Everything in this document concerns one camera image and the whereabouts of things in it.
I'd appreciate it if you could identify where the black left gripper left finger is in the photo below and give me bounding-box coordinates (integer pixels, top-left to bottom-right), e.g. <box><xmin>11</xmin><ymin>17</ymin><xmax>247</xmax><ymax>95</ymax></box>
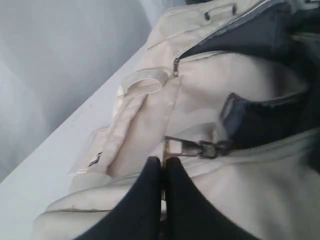
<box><xmin>77</xmin><ymin>156</ymin><xmax>162</xmax><ymax>240</ymax></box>

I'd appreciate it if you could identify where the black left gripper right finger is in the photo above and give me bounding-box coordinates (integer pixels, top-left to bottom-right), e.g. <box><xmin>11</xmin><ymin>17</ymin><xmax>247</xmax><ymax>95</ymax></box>
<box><xmin>164</xmin><ymin>157</ymin><xmax>253</xmax><ymax>240</ymax></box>

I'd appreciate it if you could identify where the cream canvas duffel bag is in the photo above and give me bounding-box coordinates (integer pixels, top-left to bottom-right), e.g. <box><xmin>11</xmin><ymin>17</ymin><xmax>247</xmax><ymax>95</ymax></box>
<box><xmin>32</xmin><ymin>0</ymin><xmax>320</xmax><ymax>240</ymax></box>

